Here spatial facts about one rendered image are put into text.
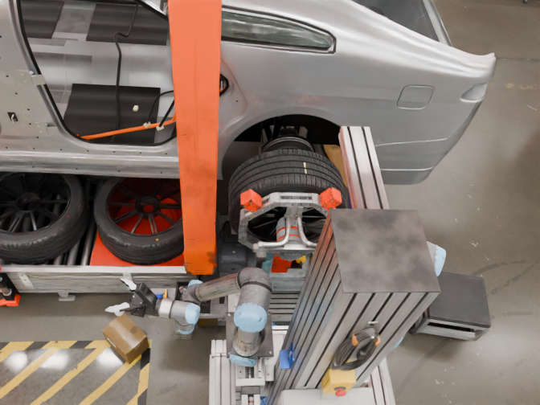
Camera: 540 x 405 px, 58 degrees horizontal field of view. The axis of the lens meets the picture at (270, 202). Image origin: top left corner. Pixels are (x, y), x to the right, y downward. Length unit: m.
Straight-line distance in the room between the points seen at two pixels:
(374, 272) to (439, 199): 3.05
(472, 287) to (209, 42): 2.44
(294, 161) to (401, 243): 1.33
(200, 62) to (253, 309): 0.87
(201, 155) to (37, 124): 1.10
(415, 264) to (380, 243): 0.10
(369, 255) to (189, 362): 2.13
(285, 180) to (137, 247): 1.06
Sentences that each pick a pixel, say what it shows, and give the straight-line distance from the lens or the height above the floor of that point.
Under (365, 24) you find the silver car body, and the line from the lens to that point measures 2.47.
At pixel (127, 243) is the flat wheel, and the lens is 3.06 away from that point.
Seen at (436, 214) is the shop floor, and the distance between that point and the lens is 4.17.
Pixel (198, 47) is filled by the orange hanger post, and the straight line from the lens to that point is 1.68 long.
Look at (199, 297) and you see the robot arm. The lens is 2.10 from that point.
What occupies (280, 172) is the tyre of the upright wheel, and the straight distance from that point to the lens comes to 2.51.
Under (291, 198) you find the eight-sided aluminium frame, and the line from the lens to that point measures 2.51.
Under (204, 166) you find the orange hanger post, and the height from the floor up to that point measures 1.48.
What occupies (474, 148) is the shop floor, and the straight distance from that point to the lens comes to 4.84.
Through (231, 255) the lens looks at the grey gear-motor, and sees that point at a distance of 3.09.
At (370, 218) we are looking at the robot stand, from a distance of 1.34.
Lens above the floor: 3.07
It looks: 53 degrees down
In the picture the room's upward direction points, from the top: 10 degrees clockwise
